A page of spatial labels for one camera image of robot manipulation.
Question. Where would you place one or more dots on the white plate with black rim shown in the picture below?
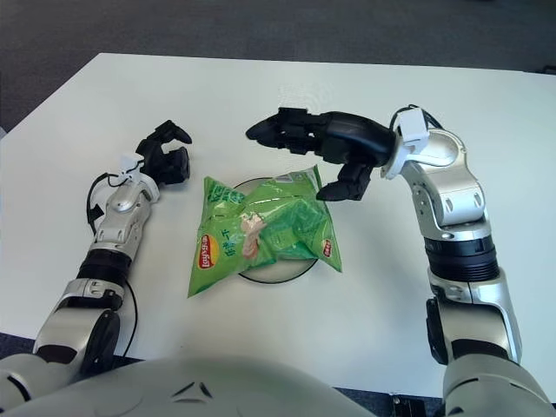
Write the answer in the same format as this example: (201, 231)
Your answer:
(269, 273)

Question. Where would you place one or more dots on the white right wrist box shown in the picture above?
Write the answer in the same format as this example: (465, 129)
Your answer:
(412, 126)

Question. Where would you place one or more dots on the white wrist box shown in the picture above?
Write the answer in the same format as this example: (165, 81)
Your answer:
(129, 163)
(412, 126)

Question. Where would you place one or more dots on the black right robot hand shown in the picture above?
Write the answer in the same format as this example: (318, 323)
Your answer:
(352, 139)

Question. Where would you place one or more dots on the green snack bag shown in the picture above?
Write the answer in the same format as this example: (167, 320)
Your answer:
(260, 226)

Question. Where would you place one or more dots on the black table bracket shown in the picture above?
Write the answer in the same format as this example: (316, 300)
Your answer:
(407, 407)

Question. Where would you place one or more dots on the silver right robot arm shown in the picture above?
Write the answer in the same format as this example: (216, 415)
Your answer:
(460, 191)

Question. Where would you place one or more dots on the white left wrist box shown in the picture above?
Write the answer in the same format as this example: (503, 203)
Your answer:
(129, 163)

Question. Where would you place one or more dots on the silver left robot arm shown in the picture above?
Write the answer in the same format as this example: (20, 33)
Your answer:
(117, 208)

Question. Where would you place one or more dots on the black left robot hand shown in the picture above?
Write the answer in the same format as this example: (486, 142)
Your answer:
(171, 167)

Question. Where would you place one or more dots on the grey robot torso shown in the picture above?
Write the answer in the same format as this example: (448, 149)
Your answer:
(195, 391)

